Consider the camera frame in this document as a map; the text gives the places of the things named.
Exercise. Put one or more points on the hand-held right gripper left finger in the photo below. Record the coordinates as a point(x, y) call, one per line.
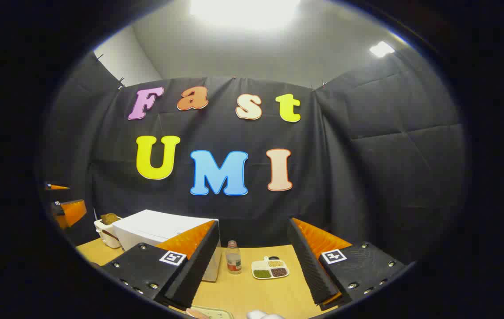
point(198, 266)

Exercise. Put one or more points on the white toaster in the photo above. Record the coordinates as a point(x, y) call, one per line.
point(109, 237)

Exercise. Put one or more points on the white divided dish with beans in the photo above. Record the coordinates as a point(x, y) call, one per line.
point(269, 269)

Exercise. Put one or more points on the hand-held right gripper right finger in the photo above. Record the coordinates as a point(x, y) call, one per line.
point(309, 266)

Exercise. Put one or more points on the large ceiling light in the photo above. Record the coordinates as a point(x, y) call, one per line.
point(245, 11)

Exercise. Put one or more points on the brown bread slice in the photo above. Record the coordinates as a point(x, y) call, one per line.
point(110, 218)

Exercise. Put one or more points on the clear bottle with red label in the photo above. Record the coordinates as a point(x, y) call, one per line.
point(233, 261)

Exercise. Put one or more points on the white microwave oven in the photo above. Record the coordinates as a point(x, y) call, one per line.
point(154, 228)

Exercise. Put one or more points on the small ceiling light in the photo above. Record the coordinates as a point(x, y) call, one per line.
point(381, 48)

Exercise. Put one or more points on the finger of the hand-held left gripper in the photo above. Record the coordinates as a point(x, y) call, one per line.
point(56, 187)
point(72, 212)

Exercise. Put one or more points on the pale green square tray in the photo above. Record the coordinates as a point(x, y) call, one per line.
point(220, 313)

